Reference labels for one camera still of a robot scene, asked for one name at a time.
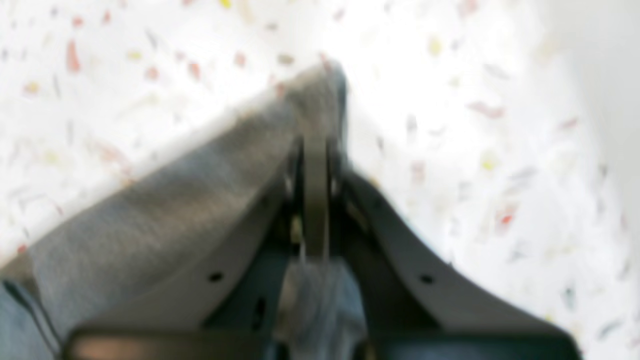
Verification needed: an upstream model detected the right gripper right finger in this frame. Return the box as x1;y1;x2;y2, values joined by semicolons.
310;139;580;360

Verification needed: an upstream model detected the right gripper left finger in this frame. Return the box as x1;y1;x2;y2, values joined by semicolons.
62;138;318;360

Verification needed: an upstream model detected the grey t-shirt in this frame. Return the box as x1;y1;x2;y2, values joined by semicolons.
1;61;366;360

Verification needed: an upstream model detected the terrazzo pattern tablecloth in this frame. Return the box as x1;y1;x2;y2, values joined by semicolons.
0;0;639;360

